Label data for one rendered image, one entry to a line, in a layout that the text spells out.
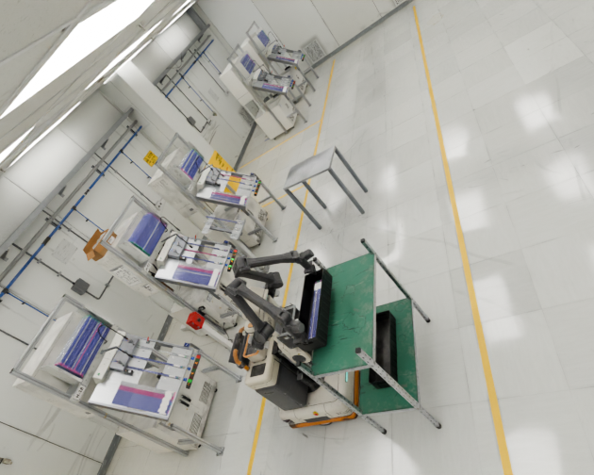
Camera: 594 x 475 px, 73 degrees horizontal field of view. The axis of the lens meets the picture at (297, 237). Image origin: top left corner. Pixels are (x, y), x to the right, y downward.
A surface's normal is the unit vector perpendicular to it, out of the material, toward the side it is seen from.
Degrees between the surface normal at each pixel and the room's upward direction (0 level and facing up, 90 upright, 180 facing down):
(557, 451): 0
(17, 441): 90
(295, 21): 90
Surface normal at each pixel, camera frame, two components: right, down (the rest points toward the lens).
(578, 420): -0.59, -0.62
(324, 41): -0.14, 0.70
